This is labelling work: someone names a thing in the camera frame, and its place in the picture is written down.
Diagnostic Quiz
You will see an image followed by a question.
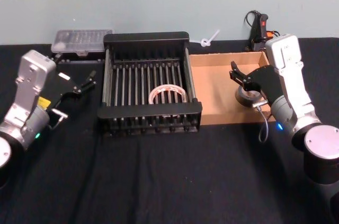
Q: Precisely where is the black rack with steel bars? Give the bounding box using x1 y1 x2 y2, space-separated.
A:
96 31 203 137

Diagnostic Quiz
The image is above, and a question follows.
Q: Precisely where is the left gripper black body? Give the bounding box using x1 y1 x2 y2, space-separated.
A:
39 69 81 113

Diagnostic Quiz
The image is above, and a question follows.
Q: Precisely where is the white tape roll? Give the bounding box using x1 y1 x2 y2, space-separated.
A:
148 84 188 104

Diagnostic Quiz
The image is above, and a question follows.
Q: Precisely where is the clear plastic case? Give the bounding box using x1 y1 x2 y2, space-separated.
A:
50 29 106 57

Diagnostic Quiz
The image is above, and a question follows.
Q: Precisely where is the silver tape roll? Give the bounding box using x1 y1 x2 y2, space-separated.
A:
235 85 263 109

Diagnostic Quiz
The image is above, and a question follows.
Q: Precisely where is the shallow brown cardboard tray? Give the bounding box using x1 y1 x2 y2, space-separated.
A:
189 51 276 126

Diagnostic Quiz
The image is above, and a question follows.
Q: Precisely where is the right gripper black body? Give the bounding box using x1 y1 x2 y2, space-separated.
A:
247 65 282 106

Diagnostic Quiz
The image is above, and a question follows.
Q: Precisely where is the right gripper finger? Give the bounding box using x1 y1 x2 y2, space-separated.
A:
229 61 250 84
239 82 262 94

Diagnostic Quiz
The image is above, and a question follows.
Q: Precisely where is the black table cloth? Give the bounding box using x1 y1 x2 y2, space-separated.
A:
0 37 339 224

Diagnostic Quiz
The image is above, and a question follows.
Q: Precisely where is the black corded tool red switch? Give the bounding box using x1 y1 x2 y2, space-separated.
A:
244 10 281 52

